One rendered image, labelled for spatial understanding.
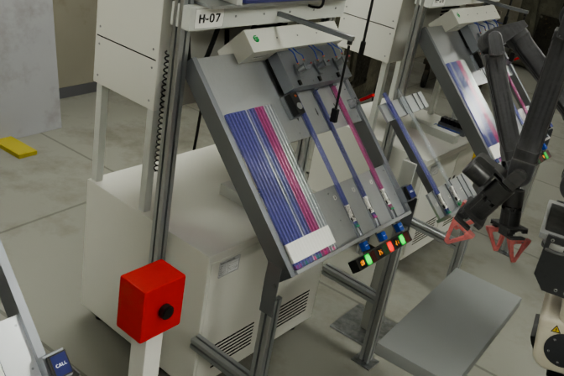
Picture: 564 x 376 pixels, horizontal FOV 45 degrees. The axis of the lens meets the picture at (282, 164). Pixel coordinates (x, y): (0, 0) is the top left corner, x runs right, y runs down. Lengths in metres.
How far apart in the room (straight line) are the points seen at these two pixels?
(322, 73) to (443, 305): 0.87
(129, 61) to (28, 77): 2.20
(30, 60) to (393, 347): 3.08
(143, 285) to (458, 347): 0.94
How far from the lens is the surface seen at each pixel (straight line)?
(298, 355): 2.89
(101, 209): 2.61
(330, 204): 2.24
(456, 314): 2.28
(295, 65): 2.30
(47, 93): 4.56
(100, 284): 2.77
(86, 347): 2.82
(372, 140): 2.54
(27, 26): 4.43
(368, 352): 2.90
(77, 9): 5.06
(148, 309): 1.80
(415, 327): 2.16
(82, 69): 5.23
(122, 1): 2.31
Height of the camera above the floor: 1.80
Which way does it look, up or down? 24 degrees down
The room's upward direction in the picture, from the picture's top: 10 degrees clockwise
